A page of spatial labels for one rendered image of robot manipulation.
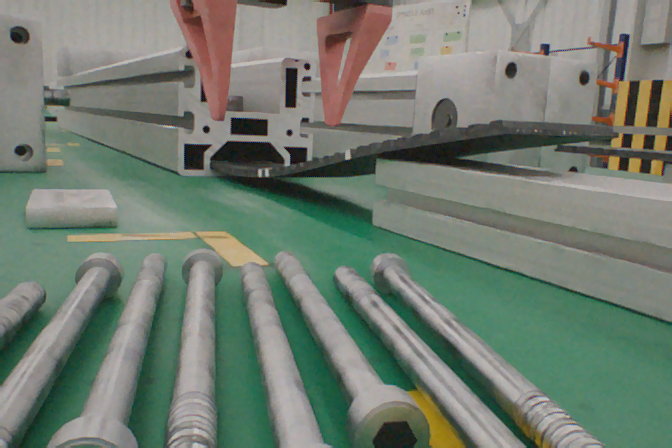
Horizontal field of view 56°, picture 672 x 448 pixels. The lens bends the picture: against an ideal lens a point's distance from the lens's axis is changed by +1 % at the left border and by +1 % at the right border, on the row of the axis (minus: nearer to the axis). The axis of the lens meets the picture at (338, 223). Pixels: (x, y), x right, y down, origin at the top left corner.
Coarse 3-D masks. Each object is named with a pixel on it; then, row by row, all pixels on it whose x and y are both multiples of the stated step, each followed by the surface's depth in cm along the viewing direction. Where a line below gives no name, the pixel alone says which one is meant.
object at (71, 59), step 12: (72, 48) 90; (84, 48) 90; (96, 48) 91; (108, 48) 92; (60, 60) 98; (72, 60) 90; (84, 60) 91; (96, 60) 91; (108, 60) 92; (120, 60) 93; (60, 72) 99; (72, 72) 90
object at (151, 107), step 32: (128, 64) 55; (160, 64) 46; (192, 64) 42; (256, 64) 49; (288, 64) 45; (96, 96) 72; (128, 96) 56; (160, 96) 46; (192, 96) 42; (256, 96) 49; (288, 96) 47; (64, 128) 102; (96, 128) 73; (128, 128) 57; (160, 128) 46; (192, 128) 43; (224, 128) 43; (256, 128) 47; (288, 128) 46; (160, 160) 47; (192, 160) 46; (288, 160) 46
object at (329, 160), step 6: (324, 156) 29; (330, 156) 29; (336, 156) 28; (342, 156) 28; (324, 162) 29; (330, 162) 29; (336, 162) 28; (342, 162) 28; (348, 162) 28; (354, 162) 28; (360, 162) 28; (366, 162) 29; (372, 162) 29
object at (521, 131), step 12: (504, 120) 19; (516, 120) 19; (468, 132) 20; (480, 132) 20; (492, 132) 19; (504, 132) 19; (516, 132) 19; (528, 132) 19; (540, 132) 20; (552, 132) 20; (564, 132) 20; (576, 132) 20; (588, 132) 21; (600, 132) 21; (612, 132) 21
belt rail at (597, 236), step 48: (432, 192) 23; (480, 192) 21; (528, 192) 19; (576, 192) 17; (624, 192) 16; (432, 240) 23; (480, 240) 21; (528, 240) 19; (576, 240) 18; (624, 240) 17; (576, 288) 18; (624, 288) 16
